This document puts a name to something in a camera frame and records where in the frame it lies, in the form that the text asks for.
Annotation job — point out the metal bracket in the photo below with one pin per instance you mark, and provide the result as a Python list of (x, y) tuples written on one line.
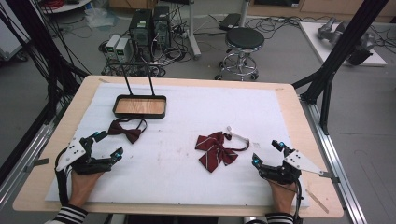
[(39, 162), (330, 176)]

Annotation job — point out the large black computer tower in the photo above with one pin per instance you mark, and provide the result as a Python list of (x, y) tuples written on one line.
[(140, 31)]

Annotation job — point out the black round stool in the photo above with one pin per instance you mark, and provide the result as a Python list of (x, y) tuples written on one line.
[(245, 38)]

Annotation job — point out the black and grey robot part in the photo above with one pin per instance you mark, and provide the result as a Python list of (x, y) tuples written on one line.
[(361, 53)]

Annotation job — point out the clear plastic bag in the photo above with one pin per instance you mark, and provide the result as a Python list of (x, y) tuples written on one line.
[(99, 18)]

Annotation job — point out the person's right hand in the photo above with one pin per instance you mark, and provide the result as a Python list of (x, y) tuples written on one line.
[(281, 196)]

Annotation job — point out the small white power box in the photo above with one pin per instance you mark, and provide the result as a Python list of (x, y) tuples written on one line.
[(111, 45), (123, 49)]

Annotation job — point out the person's left hand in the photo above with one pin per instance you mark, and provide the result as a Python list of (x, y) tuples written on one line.
[(84, 186)]

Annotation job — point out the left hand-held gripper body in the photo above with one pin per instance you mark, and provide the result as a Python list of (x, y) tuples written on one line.
[(73, 154)]

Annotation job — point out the grey metal stand leg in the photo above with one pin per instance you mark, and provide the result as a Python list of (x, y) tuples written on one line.
[(193, 37)]

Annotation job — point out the white foam mat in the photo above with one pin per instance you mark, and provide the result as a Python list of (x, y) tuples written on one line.
[(186, 109)]

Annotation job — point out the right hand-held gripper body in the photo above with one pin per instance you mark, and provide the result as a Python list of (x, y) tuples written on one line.
[(299, 163)]

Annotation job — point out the dark maroon bow tie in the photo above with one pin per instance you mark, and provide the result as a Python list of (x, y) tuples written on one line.
[(132, 134)]

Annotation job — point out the slim black computer tower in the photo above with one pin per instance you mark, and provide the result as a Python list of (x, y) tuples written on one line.
[(162, 25)]

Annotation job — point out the red striped bow tie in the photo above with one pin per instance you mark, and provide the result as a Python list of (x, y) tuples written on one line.
[(214, 149)]

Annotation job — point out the white floor board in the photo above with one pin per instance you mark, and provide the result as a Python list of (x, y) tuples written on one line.
[(314, 40)]

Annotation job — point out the round white table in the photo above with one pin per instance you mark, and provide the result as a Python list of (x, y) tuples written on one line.
[(67, 6)]

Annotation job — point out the black rack with wooden base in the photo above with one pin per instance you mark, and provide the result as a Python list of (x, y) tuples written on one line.
[(140, 106)]

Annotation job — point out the thin wooden strip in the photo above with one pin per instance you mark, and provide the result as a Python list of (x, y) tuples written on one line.
[(317, 201)]

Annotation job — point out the aluminium rail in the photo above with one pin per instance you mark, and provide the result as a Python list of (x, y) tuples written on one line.
[(21, 161), (336, 161)]

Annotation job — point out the flat black box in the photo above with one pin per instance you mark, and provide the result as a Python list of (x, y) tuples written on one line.
[(229, 21)]

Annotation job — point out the black frame post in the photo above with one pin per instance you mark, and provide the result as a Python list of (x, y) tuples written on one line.
[(342, 46)]

